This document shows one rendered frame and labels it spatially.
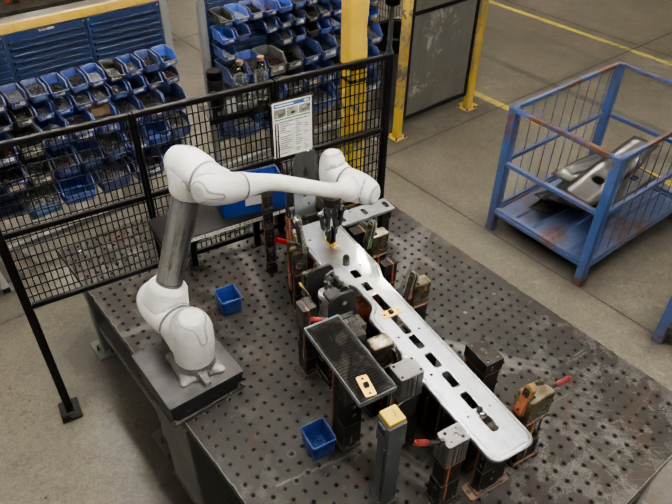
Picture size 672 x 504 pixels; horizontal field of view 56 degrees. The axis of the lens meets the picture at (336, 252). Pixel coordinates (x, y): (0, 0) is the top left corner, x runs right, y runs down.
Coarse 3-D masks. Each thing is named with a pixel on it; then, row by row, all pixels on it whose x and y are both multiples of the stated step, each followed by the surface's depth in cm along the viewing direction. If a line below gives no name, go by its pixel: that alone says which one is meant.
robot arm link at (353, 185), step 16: (256, 176) 222; (272, 176) 228; (288, 176) 231; (352, 176) 240; (368, 176) 243; (256, 192) 222; (304, 192) 232; (320, 192) 233; (336, 192) 235; (352, 192) 239; (368, 192) 239
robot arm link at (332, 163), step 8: (328, 152) 248; (336, 152) 248; (320, 160) 250; (328, 160) 247; (336, 160) 246; (344, 160) 250; (320, 168) 251; (328, 168) 248; (336, 168) 247; (344, 168) 247; (320, 176) 253; (328, 176) 249; (336, 176) 247
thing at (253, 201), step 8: (264, 168) 299; (272, 168) 300; (272, 192) 289; (280, 192) 291; (248, 200) 287; (256, 200) 289; (272, 200) 292; (280, 200) 294; (224, 208) 286; (232, 208) 287; (240, 208) 289; (248, 208) 290; (256, 208) 292; (224, 216) 288; (232, 216) 290
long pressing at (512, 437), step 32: (320, 256) 274; (352, 256) 274; (384, 288) 259; (384, 320) 245; (416, 320) 245; (416, 352) 233; (448, 352) 233; (448, 384) 222; (480, 384) 222; (512, 416) 212; (480, 448) 202; (512, 448) 202
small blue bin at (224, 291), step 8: (224, 288) 290; (232, 288) 292; (216, 296) 286; (224, 296) 293; (232, 296) 295; (240, 296) 286; (224, 304) 281; (232, 304) 284; (240, 304) 287; (224, 312) 285; (232, 312) 288
